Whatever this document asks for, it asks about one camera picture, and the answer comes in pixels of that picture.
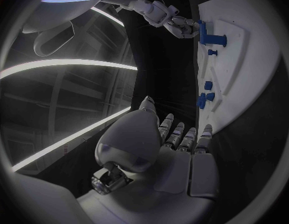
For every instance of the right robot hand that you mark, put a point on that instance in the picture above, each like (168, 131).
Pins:
(181, 27)

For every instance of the blue long cylinder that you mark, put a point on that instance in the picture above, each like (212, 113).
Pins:
(216, 39)

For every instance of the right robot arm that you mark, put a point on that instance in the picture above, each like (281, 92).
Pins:
(149, 9)

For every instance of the blue short cylinder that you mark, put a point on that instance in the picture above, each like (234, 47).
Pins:
(208, 85)

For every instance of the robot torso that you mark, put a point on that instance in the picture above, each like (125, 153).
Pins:
(65, 9)

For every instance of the white task board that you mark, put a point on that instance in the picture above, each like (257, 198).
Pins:
(252, 59)

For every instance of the blue block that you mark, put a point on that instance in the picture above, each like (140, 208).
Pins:
(202, 31)

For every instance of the blue plug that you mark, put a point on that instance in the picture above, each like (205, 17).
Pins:
(210, 96)

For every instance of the blue gear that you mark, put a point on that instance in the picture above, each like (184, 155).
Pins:
(201, 100)

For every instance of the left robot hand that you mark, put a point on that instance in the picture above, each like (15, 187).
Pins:
(139, 141)

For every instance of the small blue peg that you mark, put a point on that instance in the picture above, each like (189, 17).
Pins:
(212, 52)

